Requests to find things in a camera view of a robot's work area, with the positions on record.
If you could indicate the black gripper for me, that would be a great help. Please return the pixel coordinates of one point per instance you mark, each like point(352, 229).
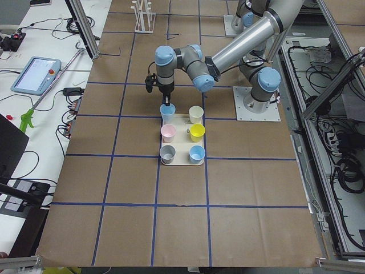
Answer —
point(166, 89)

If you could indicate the light blue plastic cup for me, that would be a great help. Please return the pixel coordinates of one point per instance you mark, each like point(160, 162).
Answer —
point(167, 112)

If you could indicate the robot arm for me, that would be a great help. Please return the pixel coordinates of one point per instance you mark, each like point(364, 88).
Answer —
point(274, 17)

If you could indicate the cream plastic cup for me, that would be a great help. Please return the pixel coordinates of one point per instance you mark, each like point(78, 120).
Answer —
point(195, 114)

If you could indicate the pink plastic cup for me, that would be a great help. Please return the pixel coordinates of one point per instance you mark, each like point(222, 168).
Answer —
point(168, 132)

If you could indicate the yellow plastic cup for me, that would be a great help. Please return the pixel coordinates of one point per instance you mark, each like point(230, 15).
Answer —
point(197, 132)

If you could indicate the grey plastic cup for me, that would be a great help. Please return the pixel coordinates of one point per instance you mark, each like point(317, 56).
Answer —
point(167, 154)

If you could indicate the cream serving tray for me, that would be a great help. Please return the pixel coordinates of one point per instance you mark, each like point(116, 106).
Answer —
point(182, 141)

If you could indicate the blue teach pendant tablet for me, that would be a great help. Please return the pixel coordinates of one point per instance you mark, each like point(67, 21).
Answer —
point(37, 76)

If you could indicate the black electronics board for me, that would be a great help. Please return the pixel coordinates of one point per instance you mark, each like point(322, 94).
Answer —
point(13, 43)

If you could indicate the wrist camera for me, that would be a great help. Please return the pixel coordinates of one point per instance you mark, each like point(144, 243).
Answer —
point(150, 82)

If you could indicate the white wire cup rack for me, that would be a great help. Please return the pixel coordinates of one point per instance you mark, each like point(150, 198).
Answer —
point(145, 17)

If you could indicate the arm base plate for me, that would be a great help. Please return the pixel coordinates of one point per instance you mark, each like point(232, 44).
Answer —
point(250, 110)
point(233, 25)

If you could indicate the aluminium frame post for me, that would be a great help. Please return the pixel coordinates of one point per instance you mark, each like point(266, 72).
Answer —
point(78, 14)

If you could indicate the green handled reach grabber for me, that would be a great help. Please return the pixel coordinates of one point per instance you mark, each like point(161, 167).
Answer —
point(26, 118)

